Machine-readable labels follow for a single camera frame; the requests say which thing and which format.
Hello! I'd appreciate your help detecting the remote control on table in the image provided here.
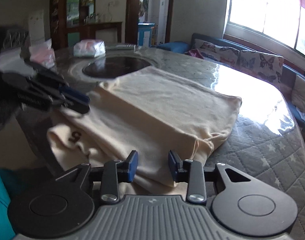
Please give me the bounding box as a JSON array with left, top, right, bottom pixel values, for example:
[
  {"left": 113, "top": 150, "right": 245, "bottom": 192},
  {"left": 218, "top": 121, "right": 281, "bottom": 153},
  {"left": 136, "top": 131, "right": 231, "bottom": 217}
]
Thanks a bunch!
[{"left": 105, "top": 43, "right": 136, "bottom": 50}]

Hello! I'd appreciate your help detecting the large butterfly print cushion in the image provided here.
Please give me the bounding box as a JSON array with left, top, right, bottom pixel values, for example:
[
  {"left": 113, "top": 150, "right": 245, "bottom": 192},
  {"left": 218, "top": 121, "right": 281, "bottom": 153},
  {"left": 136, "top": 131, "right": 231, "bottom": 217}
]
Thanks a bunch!
[{"left": 240, "top": 50, "right": 284, "bottom": 87}]

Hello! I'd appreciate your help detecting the small butterfly print cushion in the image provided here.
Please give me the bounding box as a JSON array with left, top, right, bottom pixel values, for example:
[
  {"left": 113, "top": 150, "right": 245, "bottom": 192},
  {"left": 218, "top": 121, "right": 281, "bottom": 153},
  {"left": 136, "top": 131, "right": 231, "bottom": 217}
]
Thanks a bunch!
[{"left": 193, "top": 39, "right": 240, "bottom": 67}]

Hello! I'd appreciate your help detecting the dark wooden display cabinet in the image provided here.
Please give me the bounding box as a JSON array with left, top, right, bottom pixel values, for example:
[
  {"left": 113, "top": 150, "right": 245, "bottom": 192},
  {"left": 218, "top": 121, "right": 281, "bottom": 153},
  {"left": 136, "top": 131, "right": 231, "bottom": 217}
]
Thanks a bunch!
[{"left": 50, "top": 0, "right": 95, "bottom": 50}]

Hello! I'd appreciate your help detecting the grey plain cushion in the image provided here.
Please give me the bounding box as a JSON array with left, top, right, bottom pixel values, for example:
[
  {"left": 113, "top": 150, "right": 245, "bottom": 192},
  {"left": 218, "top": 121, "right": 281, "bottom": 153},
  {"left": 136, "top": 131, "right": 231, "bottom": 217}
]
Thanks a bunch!
[{"left": 291, "top": 75, "right": 305, "bottom": 112}]

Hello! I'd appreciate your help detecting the pink tissue pack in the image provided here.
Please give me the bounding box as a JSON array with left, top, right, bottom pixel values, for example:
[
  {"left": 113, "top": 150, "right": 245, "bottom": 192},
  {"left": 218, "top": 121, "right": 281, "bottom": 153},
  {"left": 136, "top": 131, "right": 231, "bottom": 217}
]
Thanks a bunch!
[{"left": 29, "top": 39, "right": 56, "bottom": 69}]

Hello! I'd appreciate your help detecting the dark wooden side table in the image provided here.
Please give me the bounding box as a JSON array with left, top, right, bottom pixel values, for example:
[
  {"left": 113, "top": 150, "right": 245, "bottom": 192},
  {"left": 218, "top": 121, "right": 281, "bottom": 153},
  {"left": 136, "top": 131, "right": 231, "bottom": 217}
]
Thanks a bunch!
[{"left": 79, "top": 22, "right": 122, "bottom": 43}]

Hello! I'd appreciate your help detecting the blue corner sofa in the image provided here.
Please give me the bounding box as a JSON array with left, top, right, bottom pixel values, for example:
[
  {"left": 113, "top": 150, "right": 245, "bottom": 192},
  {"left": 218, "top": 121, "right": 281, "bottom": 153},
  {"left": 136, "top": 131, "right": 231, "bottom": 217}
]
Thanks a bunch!
[{"left": 157, "top": 33, "right": 305, "bottom": 139}]

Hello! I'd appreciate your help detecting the blue white box in doorway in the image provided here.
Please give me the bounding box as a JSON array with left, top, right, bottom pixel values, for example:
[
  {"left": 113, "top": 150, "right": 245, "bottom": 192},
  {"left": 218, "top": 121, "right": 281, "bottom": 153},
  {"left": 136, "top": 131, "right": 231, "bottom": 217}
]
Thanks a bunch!
[{"left": 137, "top": 22, "right": 155, "bottom": 47}]

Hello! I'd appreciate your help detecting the grey quilted star table cover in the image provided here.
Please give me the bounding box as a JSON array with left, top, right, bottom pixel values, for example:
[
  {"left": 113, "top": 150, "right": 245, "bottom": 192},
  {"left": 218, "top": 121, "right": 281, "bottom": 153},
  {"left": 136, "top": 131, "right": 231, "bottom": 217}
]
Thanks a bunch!
[{"left": 52, "top": 45, "right": 305, "bottom": 240}]

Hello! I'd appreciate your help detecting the pink cloth on sofa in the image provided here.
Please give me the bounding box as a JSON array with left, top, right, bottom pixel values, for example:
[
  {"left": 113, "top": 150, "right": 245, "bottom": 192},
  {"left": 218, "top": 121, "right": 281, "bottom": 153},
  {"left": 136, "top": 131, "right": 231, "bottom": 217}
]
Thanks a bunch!
[{"left": 185, "top": 49, "right": 204, "bottom": 60}]

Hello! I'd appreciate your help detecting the cream beige garment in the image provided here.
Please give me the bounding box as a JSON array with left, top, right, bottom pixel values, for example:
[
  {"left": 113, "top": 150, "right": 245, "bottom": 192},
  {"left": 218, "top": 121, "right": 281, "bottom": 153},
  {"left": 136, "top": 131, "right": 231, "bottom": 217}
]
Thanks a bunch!
[{"left": 47, "top": 67, "right": 242, "bottom": 195}]

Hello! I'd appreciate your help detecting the white wrapped package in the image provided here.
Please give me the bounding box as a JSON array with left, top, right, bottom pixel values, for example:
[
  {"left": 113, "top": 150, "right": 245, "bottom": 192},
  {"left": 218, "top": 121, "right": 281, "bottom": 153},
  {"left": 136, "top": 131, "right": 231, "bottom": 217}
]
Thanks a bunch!
[{"left": 73, "top": 39, "right": 106, "bottom": 58}]

